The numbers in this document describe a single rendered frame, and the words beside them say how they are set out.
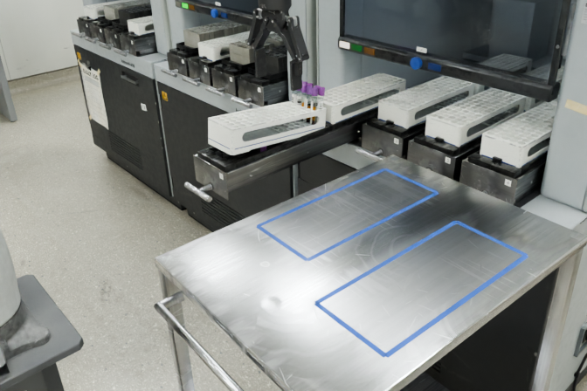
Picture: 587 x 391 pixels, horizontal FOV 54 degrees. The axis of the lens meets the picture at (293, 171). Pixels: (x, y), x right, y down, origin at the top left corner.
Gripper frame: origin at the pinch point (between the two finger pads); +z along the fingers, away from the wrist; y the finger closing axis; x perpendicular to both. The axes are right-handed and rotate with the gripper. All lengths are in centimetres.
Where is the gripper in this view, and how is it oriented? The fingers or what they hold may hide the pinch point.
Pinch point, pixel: (278, 77)
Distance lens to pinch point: 138.8
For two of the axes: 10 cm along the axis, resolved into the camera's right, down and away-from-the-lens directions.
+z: 0.3, 8.8, 4.7
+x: 7.5, -3.3, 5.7
